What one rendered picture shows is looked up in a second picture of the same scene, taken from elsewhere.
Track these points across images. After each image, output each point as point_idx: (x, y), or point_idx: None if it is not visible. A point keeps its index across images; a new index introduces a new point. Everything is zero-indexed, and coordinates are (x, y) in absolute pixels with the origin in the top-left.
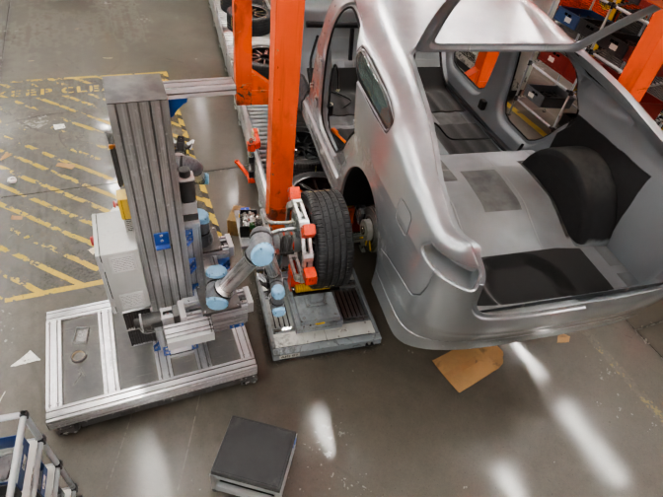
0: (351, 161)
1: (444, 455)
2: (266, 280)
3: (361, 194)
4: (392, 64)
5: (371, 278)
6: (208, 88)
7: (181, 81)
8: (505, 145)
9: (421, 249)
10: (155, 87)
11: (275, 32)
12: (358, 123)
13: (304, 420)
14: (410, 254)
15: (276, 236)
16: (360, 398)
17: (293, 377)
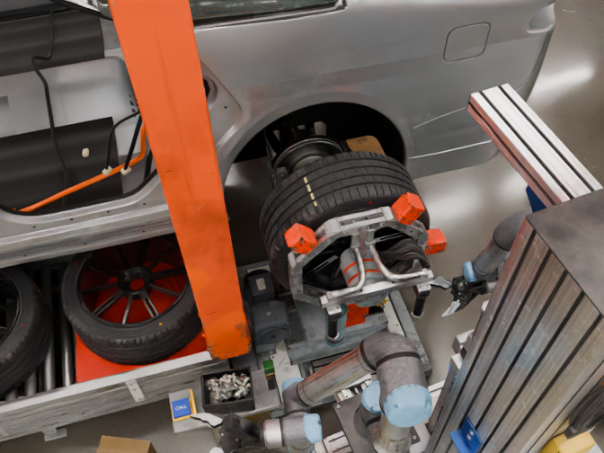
0: (245, 133)
1: (509, 191)
2: (472, 289)
3: None
4: None
5: (253, 248)
6: (542, 122)
7: (543, 169)
8: (60, 5)
9: (527, 31)
10: (600, 208)
11: (196, 48)
12: (241, 70)
13: None
14: (503, 57)
15: (369, 282)
16: (461, 267)
17: (448, 347)
